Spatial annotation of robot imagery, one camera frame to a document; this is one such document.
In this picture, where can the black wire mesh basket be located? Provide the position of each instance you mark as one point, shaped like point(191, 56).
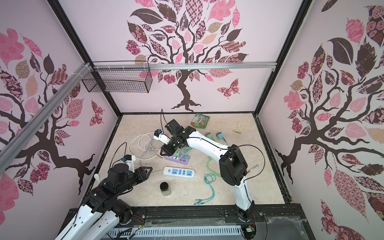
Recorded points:
point(119, 77)

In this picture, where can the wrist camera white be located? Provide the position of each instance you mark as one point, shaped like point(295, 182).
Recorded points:
point(160, 136)
point(129, 160)

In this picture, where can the green snack packet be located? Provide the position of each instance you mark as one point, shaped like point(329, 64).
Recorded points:
point(200, 121)

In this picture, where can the teal green charger plug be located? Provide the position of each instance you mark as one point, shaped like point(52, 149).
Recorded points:
point(221, 136)

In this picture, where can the white blue power strip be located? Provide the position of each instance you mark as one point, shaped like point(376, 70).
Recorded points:
point(179, 172)

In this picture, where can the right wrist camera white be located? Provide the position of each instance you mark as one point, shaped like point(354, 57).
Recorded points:
point(160, 136)

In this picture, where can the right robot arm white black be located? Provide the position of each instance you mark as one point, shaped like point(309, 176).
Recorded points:
point(233, 166)

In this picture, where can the light green charger plug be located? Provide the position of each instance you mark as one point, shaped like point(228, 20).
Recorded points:
point(177, 154)

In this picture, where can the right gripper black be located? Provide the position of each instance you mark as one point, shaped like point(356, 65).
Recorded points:
point(166, 148)

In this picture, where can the small green charger plug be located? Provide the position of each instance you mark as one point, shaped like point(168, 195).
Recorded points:
point(210, 136)

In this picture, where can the purple power strip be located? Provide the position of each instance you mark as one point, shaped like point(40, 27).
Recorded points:
point(180, 160)

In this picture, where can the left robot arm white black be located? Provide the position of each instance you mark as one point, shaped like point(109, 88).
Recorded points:
point(102, 209)

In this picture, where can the small wooden brush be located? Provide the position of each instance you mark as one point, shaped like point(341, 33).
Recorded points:
point(238, 129)

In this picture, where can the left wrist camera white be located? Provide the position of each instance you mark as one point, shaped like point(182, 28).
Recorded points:
point(129, 160)

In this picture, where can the aluminium rail bar left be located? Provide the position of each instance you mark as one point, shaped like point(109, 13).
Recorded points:
point(11, 150)

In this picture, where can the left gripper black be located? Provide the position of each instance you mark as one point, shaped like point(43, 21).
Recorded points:
point(141, 173)

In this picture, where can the white slotted cable duct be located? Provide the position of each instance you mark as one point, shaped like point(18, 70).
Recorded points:
point(173, 233)

